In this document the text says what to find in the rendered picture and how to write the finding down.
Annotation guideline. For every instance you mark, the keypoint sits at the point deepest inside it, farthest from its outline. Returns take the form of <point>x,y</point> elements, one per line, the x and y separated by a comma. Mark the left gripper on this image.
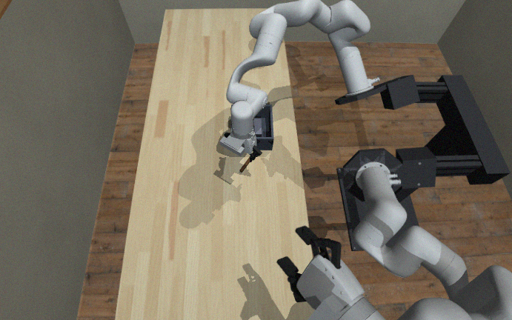
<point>322,278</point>

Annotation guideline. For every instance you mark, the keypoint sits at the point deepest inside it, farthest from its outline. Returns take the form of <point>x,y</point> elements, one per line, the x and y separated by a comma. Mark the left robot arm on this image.
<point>416,247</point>

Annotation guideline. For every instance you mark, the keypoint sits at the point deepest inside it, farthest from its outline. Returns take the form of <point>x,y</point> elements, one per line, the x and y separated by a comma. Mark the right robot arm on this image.
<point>343,22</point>

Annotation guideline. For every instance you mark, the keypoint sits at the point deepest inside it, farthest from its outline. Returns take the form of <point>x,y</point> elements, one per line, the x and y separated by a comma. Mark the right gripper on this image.
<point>250,146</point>

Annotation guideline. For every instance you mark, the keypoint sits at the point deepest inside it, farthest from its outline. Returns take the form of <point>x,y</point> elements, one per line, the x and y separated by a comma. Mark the brown cylindrical peg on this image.
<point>244,166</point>

